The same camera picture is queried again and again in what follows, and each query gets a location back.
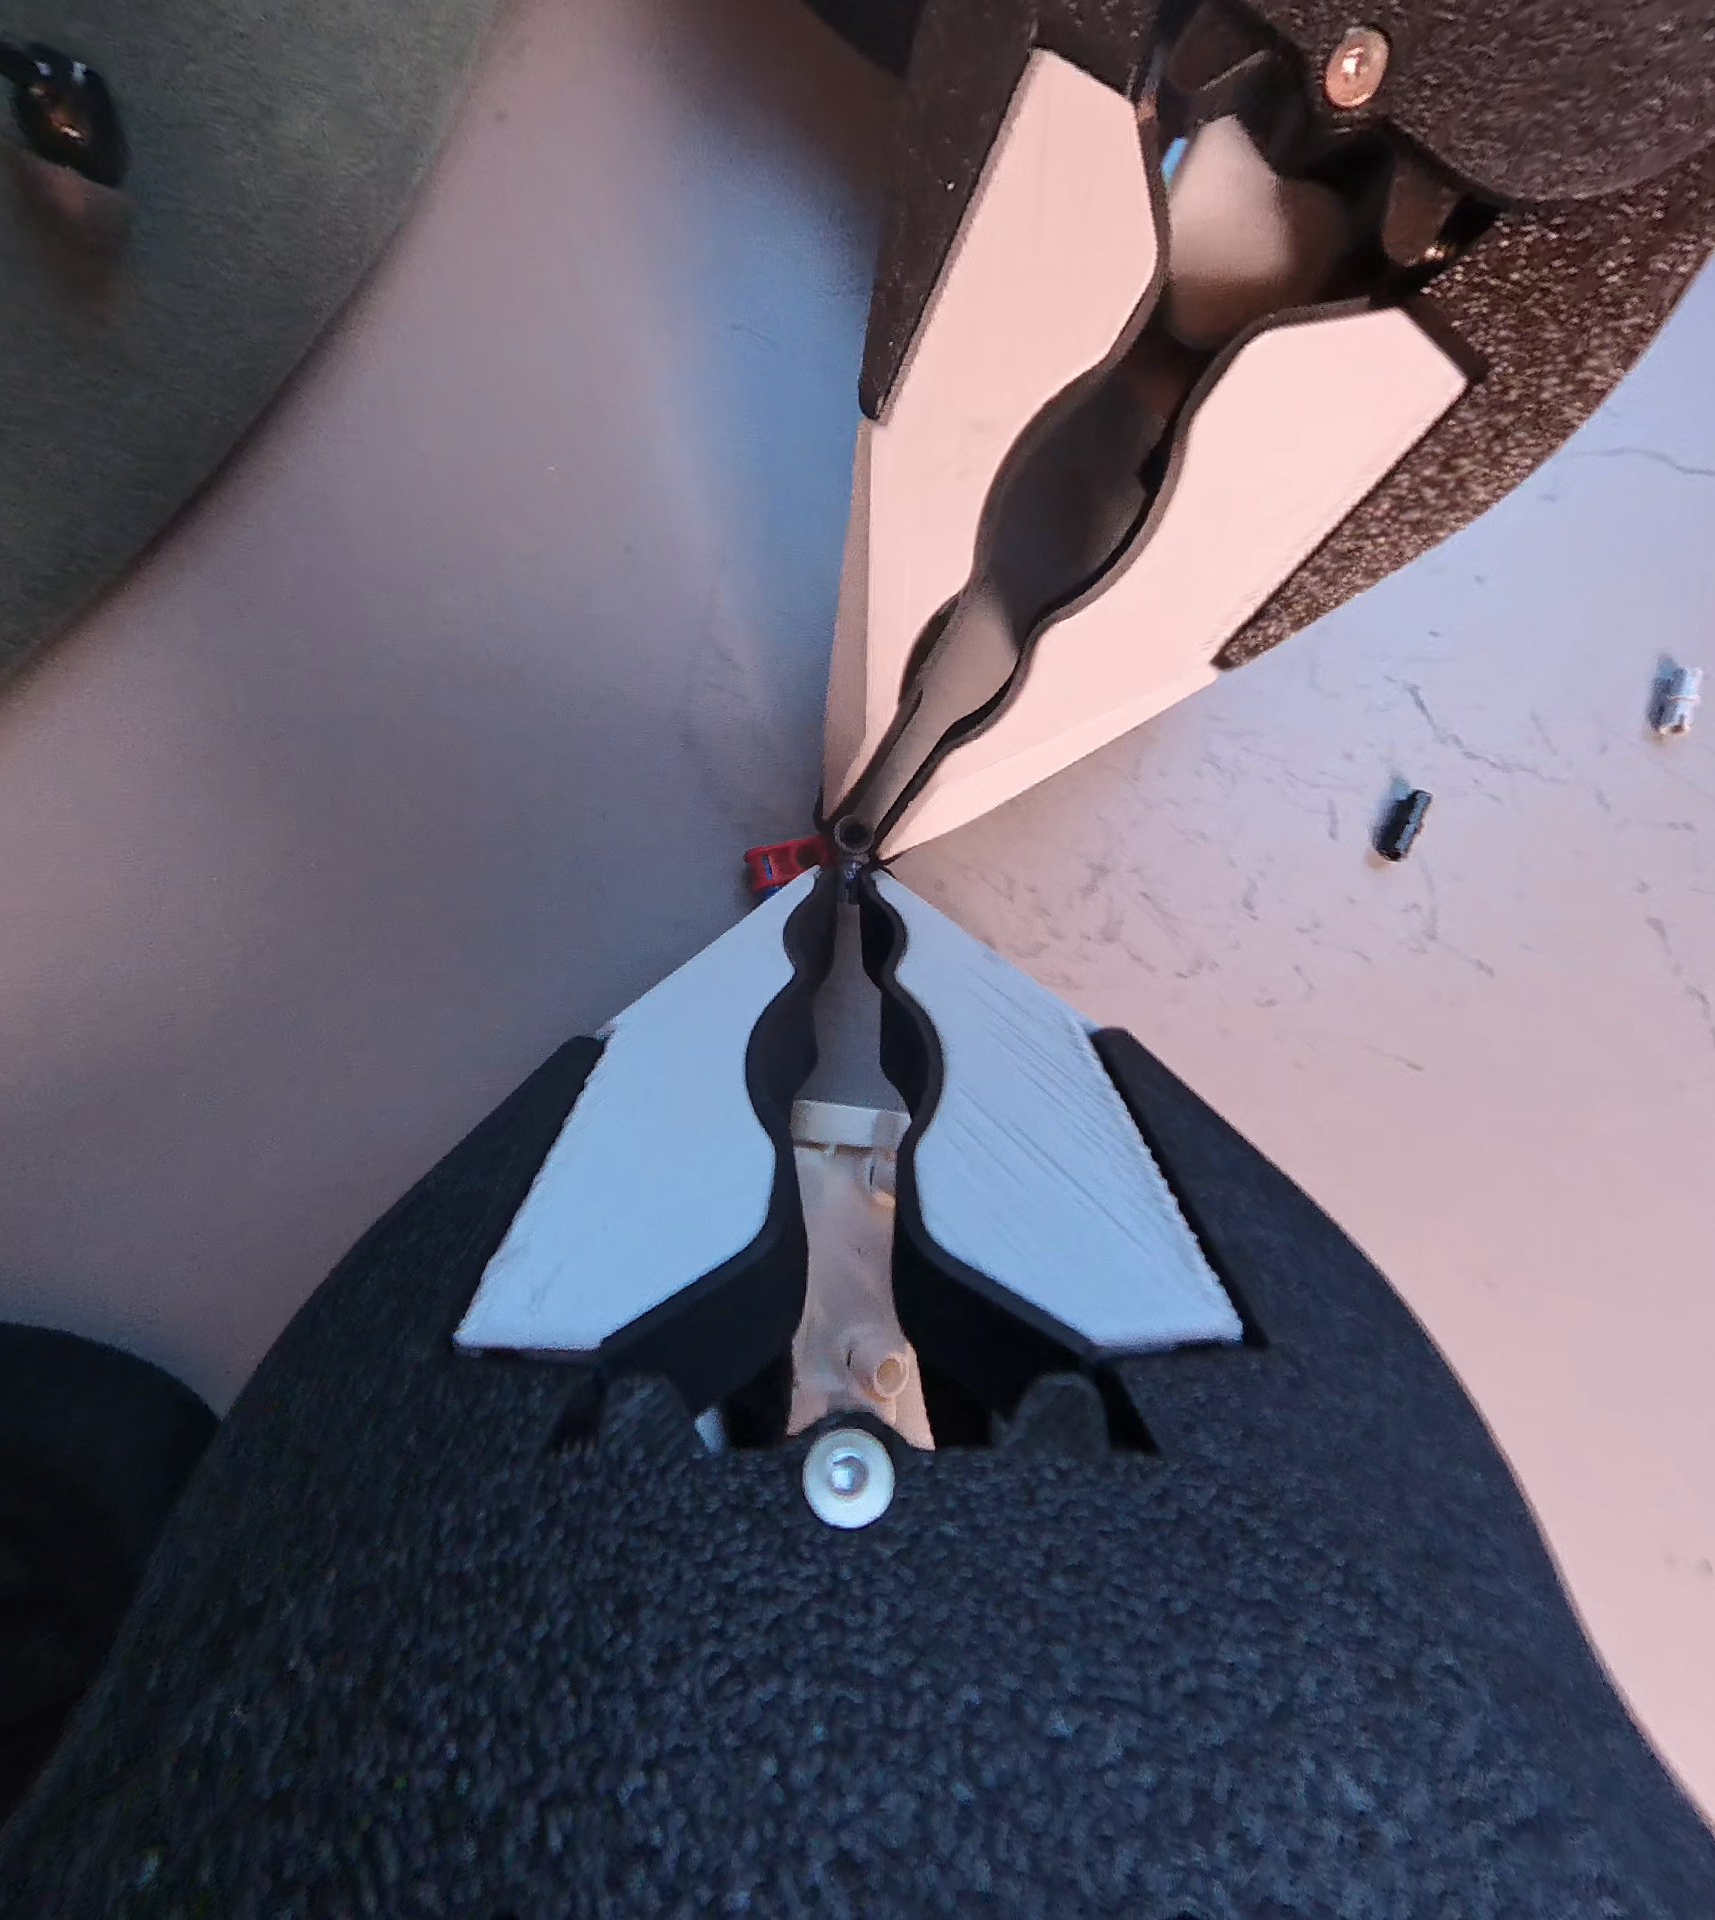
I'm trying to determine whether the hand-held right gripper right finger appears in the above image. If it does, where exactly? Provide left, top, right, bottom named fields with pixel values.
left=858, top=872, right=1245, bottom=1452

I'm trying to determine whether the person's green top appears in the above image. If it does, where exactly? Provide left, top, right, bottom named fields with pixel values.
left=0, top=0, right=498, bottom=767

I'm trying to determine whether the black earphone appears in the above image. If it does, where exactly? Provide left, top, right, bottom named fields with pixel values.
left=0, top=0, right=132, bottom=191

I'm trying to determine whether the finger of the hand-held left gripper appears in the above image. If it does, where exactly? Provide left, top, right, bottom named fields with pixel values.
left=819, top=51, right=1174, bottom=820
left=867, top=304, right=1472, bottom=866

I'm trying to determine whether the white toy panel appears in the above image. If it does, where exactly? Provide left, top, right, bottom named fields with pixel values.
left=781, top=898, right=937, bottom=1452

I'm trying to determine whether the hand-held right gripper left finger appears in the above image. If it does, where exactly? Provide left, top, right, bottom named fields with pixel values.
left=451, top=872, right=844, bottom=1452

